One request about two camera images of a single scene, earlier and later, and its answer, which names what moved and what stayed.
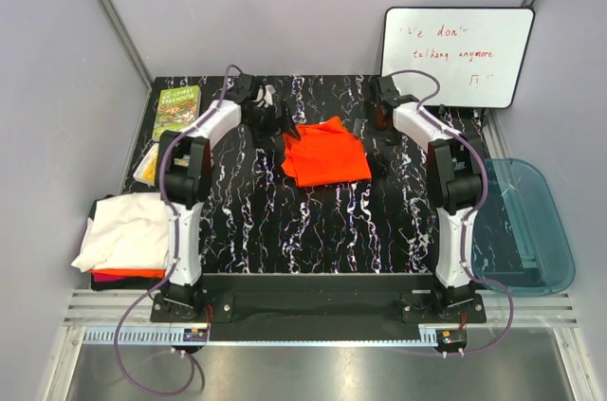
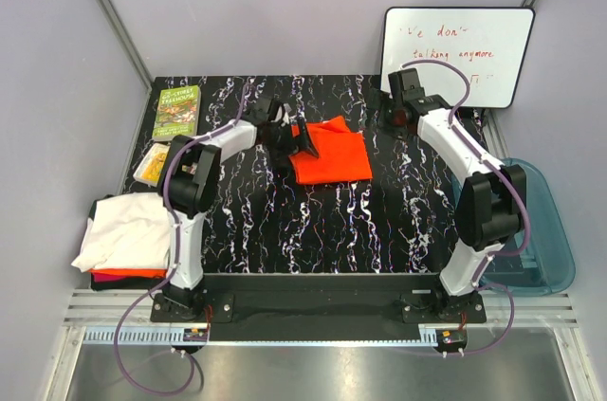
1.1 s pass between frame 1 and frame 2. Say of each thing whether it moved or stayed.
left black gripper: moved
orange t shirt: stayed
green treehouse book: stayed
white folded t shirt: stayed
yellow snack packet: stayed
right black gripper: moved
